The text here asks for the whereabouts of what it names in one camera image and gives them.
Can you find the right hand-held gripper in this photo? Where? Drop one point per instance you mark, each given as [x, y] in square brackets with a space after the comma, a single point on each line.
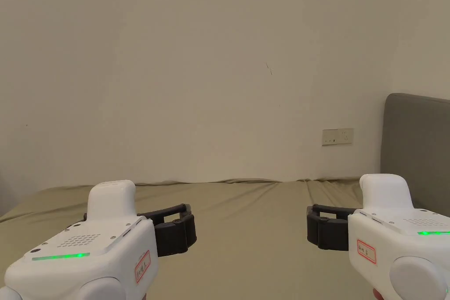
[397, 243]

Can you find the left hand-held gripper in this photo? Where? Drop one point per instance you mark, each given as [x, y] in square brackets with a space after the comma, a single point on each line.
[105, 243]

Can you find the person's right hand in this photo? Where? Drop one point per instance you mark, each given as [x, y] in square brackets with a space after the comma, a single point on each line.
[379, 294]

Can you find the bed with beige sheet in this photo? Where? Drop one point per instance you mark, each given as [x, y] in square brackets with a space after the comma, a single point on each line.
[246, 229]

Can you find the grey padded headboard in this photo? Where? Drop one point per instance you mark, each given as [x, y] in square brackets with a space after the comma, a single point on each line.
[415, 138]

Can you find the white wall socket plate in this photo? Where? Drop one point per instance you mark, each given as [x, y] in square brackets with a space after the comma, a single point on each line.
[337, 137]

